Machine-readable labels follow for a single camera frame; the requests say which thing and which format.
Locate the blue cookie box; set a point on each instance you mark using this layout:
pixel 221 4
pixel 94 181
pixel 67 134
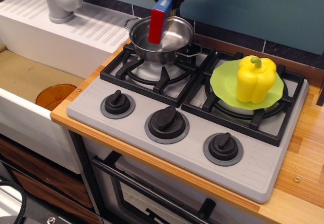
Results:
pixel 158 20

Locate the yellow toy bell pepper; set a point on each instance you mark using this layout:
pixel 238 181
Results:
pixel 255 77

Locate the stainless steel pot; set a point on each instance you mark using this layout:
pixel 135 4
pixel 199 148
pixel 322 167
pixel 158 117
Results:
pixel 176 42

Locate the lime green plate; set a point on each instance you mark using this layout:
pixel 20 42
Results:
pixel 223 82

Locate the black left stove knob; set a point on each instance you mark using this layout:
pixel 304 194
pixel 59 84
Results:
pixel 117 105

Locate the black stove knob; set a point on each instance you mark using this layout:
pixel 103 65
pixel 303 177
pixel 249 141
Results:
pixel 223 149
pixel 117 105
pixel 167 126

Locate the black middle stove knob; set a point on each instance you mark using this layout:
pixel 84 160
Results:
pixel 167 126

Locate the black right stove knob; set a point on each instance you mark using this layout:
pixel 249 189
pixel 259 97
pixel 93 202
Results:
pixel 223 149

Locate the grey toy stove top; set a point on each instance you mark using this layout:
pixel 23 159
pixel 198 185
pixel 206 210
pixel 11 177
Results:
pixel 253 176

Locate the grey toy faucet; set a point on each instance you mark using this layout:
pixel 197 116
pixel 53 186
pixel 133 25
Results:
pixel 62 11

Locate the black left burner grate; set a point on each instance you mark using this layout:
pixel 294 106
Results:
pixel 166 83

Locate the black burner grate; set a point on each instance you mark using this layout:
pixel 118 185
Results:
pixel 166 83
pixel 273 125

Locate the white toy sink unit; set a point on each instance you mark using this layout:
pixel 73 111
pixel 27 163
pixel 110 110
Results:
pixel 36 54

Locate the black right burner grate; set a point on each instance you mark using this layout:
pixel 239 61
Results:
pixel 273 125

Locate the orange sink drain disc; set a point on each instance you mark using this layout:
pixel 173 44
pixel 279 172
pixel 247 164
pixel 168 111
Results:
pixel 52 96

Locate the oven door with window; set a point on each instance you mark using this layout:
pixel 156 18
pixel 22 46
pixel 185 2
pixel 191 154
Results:
pixel 134 207

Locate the wooden drawer front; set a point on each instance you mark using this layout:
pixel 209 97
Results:
pixel 48 182

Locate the black oven door handle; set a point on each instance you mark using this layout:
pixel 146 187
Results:
pixel 108 166

